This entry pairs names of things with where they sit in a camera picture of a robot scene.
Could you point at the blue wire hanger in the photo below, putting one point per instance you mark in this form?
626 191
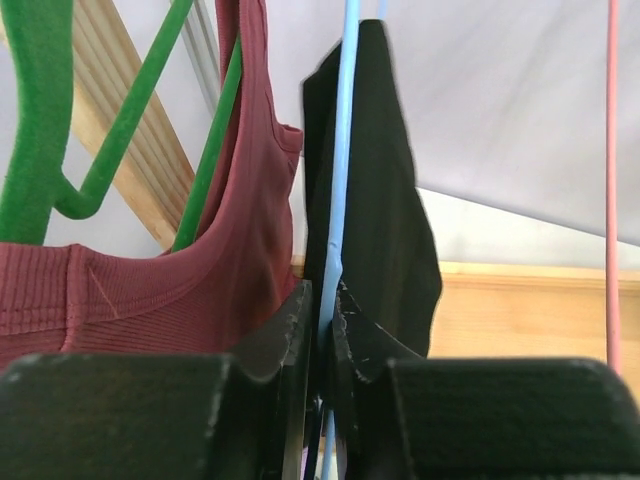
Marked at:
333 264

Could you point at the green hanger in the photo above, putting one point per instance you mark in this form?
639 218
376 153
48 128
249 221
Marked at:
89 119

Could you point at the wooden clothes rack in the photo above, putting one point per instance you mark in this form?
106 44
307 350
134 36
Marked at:
470 319

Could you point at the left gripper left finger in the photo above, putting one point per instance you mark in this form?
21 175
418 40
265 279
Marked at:
236 415

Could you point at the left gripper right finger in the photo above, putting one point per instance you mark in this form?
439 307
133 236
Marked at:
401 416

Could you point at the black trousers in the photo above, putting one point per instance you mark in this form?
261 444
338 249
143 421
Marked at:
389 259

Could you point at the maroon tank top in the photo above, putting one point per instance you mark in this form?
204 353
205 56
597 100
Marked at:
203 298

